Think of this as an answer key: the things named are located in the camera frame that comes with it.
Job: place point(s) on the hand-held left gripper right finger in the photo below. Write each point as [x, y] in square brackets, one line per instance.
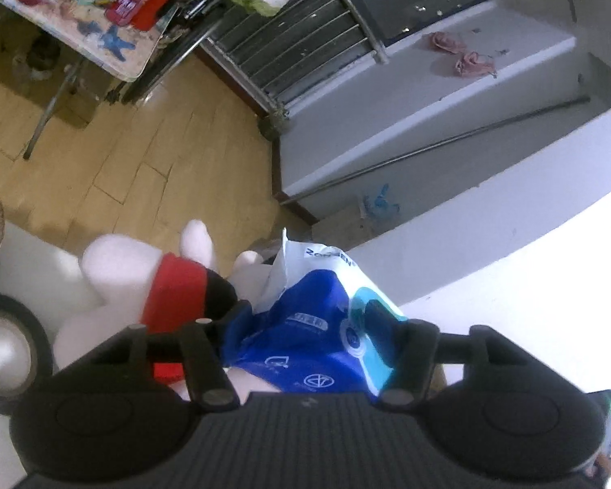
[412, 356]

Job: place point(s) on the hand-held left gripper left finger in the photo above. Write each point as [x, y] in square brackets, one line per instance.
[203, 356]

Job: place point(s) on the blue wet wipes pack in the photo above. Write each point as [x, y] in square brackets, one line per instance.
[305, 326]

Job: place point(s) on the white plush toy red shirt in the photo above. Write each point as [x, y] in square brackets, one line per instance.
[117, 265]

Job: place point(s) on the black electrical tape roll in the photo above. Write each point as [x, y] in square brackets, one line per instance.
[35, 331]

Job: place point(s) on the blue plastic scrap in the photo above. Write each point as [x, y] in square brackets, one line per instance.
[379, 203]

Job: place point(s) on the long metal rod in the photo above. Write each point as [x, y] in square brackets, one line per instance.
[438, 145]

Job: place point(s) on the dark plant pot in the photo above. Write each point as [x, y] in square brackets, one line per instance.
[274, 125]

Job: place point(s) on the pink cloth flower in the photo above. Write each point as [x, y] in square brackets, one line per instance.
[476, 63]
[443, 42]

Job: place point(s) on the folding table with starfish print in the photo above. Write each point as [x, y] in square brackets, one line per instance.
[132, 61]

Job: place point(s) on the grey wheelchair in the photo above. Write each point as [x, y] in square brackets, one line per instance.
[193, 48]

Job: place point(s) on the dark round pot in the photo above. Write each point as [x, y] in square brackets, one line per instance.
[43, 53]

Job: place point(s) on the metal window railing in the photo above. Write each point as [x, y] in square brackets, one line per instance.
[359, 10]

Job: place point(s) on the red drink can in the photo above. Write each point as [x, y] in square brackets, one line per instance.
[125, 5]

